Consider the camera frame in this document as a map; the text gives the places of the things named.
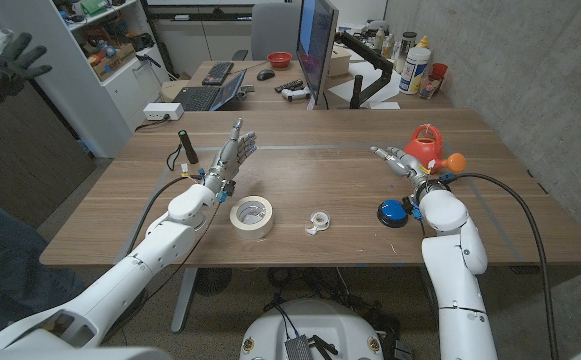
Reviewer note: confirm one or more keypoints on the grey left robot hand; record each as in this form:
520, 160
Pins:
231, 157

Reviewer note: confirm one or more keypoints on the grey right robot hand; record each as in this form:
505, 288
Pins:
404, 167

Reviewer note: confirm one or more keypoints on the person's gloved hand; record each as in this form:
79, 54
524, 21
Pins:
2, 70

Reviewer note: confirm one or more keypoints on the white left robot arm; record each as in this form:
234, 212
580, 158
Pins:
115, 282

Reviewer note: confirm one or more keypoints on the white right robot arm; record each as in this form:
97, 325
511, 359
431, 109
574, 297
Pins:
457, 270

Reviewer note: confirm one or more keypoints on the orange watering can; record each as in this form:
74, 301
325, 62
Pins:
432, 147

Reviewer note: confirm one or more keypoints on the blue push button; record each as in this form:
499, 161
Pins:
391, 213

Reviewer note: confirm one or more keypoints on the large masking tape roll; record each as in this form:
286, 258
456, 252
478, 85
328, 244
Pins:
251, 216

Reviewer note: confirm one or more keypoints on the small clear tape dispenser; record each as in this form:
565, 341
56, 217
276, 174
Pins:
318, 222

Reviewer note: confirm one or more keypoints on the open laptop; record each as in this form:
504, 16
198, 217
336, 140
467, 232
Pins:
210, 95

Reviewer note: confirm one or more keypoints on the white shelving unit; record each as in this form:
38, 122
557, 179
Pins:
70, 75

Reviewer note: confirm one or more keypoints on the white power strip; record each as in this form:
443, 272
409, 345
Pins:
163, 111

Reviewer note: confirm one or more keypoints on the clear glass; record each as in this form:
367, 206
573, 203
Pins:
428, 86

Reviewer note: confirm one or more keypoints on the black keyboard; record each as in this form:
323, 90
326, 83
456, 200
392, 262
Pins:
218, 73

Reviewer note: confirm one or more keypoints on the black computer mouse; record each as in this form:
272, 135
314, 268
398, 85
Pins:
265, 74

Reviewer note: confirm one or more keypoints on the white paper sheet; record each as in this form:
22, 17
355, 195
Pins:
365, 85

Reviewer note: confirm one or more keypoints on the white game controller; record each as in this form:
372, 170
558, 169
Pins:
296, 93

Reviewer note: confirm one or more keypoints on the black remote control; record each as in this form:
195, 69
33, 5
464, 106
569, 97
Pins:
289, 85

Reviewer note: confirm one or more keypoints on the white wipes canister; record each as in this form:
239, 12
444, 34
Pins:
414, 70

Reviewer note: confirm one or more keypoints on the red bowl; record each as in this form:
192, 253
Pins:
279, 59

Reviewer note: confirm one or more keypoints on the cardboard box on shelf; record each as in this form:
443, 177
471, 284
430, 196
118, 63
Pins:
112, 60

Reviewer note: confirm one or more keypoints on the dark lidded jar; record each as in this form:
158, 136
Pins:
404, 50

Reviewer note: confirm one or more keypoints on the wooden box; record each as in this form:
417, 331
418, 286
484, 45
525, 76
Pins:
339, 61

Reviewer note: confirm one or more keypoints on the yellow cap bottle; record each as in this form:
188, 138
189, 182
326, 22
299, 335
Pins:
424, 42

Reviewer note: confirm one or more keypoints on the grey office chair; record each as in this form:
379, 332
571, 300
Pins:
275, 30

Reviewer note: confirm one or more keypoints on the computer monitor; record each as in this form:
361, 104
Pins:
315, 45

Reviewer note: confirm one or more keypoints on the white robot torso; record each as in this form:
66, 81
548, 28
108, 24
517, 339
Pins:
312, 330

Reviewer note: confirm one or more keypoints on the person's blue jeans leg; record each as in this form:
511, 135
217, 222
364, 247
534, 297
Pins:
5, 265

